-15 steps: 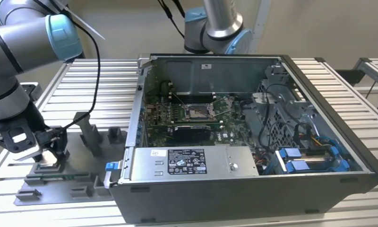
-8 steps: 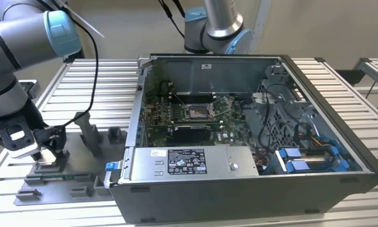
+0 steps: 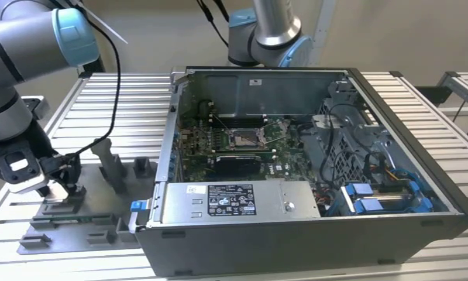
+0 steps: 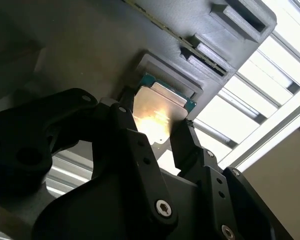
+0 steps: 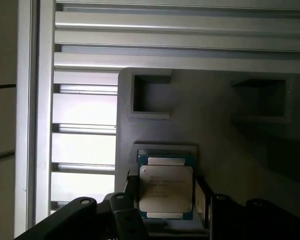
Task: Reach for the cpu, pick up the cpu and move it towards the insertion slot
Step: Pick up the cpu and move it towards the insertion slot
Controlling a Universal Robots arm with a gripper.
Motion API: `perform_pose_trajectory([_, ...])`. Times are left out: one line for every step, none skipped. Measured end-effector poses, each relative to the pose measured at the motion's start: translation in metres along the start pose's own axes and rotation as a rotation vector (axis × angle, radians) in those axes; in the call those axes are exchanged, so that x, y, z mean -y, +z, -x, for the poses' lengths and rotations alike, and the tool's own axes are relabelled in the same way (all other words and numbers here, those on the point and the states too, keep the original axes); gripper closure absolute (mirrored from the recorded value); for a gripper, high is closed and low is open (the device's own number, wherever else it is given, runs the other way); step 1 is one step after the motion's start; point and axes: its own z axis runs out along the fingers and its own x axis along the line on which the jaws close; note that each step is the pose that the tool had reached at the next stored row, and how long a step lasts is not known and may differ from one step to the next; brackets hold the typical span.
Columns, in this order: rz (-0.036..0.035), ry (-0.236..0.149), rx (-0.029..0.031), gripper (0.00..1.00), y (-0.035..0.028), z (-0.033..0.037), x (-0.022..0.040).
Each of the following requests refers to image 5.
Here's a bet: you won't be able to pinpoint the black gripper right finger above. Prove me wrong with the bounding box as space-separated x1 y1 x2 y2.
193 174 300 240

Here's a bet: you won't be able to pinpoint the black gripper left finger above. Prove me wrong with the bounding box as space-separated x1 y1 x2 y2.
13 169 151 240

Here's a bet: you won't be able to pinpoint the silver CPU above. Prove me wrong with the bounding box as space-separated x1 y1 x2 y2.
137 156 197 221

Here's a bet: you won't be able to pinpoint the grey plastic parts rack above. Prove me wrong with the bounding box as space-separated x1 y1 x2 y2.
114 66 300 240

